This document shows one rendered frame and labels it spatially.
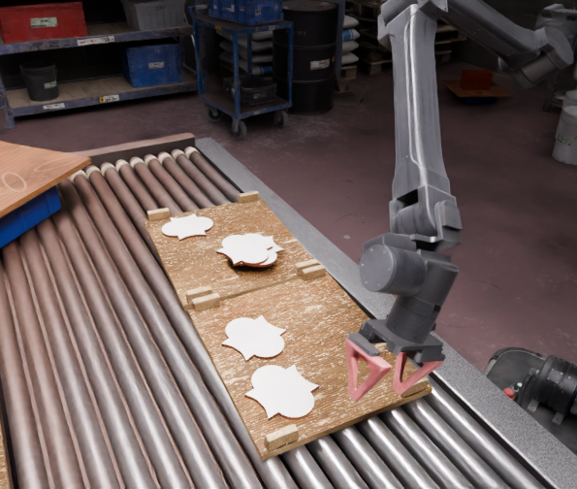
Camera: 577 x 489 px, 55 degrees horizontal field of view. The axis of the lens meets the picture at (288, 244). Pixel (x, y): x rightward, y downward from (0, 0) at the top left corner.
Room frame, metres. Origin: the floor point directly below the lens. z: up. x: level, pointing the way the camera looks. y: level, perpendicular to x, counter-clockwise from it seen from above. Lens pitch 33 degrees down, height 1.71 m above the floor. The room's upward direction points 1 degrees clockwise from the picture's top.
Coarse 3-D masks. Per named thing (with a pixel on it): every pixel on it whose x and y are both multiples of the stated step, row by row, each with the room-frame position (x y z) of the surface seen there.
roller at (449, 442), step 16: (176, 160) 1.79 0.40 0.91; (192, 176) 1.66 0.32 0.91; (208, 192) 1.54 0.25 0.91; (416, 400) 0.71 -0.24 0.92; (416, 416) 0.68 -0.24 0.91; (432, 416) 0.67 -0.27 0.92; (432, 432) 0.64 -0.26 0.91; (448, 432) 0.64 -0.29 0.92; (448, 448) 0.61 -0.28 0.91; (464, 448) 0.60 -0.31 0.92; (464, 464) 0.58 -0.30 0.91; (480, 464) 0.57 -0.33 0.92; (480, 480) 0.55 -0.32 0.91; (496, 480) 0.54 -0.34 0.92
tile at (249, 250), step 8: (224, 240) 1.16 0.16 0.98; (232, 240) 1.16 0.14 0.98; (240, 240) 1.16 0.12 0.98; (248, 240) 1.16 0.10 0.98; (256, 240) 1.16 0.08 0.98; (224, 248) 1.12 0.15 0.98; (232, 248) 1.12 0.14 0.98; (240, 248) 1.12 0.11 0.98; (248, 248) 1.12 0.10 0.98; (256, 248) 1.12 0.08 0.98; (264, 248) 1.12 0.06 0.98; (232, 256) 1.08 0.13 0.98; (240, 256) 1.08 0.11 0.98; (248, 256) 1.09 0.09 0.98; (256, 256) 1.09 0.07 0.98; (264, 256) 1.09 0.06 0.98; (248, 264) 1.06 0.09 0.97; (256, 264) 1.06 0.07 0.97
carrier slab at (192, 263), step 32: (160, 224) 1.30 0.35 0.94; (224, 224) 1.30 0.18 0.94; (256, 224) 1.31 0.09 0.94; (160, 256) 1.14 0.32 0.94; (192, 256) 1.14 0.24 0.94; (224, 256) 1.15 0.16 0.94; (288, 256) 1.15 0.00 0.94; (192, 288) 1.01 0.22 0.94; (224, 288) 1.01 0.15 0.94; (256, 288) 1.02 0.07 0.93
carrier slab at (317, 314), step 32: (288, 288) 1.02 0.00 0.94; (320, 288) 1.02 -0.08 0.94; (192, 320) 0.90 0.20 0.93; (224, 320) 0.90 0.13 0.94; (288, 320) 0.91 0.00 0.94; (320, 320) 0.91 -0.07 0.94; (352, 320) 0.91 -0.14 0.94; (224, 352) 0.81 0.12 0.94; (288, 352) 0.81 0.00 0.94; (320, 352) 0.81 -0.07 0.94; (384, 352) 0.81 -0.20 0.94; (224, 384) 0.73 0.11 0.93; (320, 384) 0.73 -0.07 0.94; (384, 384) 0.73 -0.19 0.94; (256, 416) 0.65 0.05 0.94; (320, 416) 0.65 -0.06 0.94; (352, 416) 0.65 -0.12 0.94; (256, 448) 0.59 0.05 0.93; (288, 448) 0.59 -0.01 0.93
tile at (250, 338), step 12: (228, 324) 0.88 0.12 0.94; (240, 324) 0.88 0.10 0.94; (252, 324) 0.88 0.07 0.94; (264, 324) 0.88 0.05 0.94; (228, 336) 0.84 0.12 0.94; (240, 336) 0.85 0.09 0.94; (252, 336) 0.85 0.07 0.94; (264, 336) 0.85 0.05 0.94; (276, 336) 0.85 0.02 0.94; (240, 348) 0.81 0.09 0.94; (252, 348) 0.81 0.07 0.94; (264, 348) 0.81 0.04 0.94; (276, 348) 0.81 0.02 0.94
